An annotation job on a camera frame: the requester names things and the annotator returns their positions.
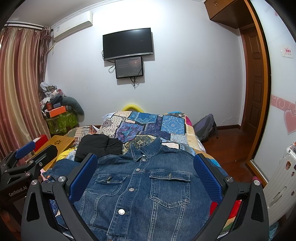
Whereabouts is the blue patchwork quilt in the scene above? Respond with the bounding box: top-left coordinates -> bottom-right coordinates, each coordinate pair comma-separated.
98,111 -> 193,152

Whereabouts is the blue denim jacket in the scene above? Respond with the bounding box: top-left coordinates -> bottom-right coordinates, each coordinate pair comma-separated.
41,138 -> 224,241

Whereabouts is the black folded garment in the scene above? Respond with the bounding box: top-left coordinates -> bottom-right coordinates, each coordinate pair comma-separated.
74,134 -> 123,163

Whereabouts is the grey purple backpack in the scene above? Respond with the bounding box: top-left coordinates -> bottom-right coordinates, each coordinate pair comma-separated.
193,113 -> 218,142

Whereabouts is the red plush cushion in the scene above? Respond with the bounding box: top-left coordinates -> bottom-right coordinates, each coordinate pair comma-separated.
210,200 -> 242,219

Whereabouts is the red box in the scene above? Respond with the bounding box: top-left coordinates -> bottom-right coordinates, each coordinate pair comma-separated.
33,135 -> 49,152

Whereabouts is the small black wall monitor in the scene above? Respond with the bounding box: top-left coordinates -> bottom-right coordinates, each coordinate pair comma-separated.
115,56 -> 144,79

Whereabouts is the black wall television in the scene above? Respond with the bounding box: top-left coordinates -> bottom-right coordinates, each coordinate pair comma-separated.
102,28 -> 154,60

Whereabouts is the wooden lap desk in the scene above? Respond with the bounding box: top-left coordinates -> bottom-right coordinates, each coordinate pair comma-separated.
26,135 -> 74,171

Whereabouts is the white air conditioner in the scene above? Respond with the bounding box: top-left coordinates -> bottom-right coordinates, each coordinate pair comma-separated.
53,11 -> 93,42

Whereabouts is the orange box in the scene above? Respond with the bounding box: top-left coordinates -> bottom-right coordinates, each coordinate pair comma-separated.
45,106 -> 66,118

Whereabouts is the green storage box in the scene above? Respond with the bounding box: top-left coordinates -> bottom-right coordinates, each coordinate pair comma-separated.
46,111 -> 78,135

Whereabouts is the striped red curtain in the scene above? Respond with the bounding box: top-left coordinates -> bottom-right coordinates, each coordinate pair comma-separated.
1,27 -> 50,158

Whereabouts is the wooden door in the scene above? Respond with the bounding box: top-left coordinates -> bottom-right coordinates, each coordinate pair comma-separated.
240,24 -> 267,139

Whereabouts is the wooden overhead cabinet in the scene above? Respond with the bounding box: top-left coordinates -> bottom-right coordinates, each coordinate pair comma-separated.
204,0 -> 253,29

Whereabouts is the colourful fleece blanket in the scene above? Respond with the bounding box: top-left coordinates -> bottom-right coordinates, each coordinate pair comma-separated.
185,116 -> 228,176

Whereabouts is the white suitcase with stickers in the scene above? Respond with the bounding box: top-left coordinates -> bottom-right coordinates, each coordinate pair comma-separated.
263,144 -> 296,225

